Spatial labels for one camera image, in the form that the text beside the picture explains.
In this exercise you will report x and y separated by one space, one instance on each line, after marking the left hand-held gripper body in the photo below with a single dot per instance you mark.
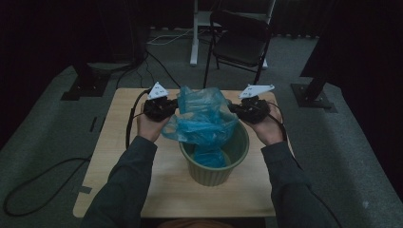
158 109

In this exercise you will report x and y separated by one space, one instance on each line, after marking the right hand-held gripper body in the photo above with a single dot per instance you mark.
253 110

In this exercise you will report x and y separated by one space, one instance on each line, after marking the blue plastic bag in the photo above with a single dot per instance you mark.
202 122

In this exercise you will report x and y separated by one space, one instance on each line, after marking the green ribbed plastic bin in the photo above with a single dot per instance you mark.
215 175

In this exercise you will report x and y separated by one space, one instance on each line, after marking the person's left hand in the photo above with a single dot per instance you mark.
150 129

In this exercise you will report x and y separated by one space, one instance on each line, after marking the person's right hand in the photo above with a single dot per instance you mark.
269 131

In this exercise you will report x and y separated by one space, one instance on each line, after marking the black folding chair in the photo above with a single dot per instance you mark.
242 47

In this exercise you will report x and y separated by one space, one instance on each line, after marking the black stand base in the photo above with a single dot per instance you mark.
85 87
312 96

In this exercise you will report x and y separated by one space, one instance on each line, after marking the grey tape piece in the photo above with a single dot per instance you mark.
85 190

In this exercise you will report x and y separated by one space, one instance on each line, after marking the white desk frame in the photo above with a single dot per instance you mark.
194 41

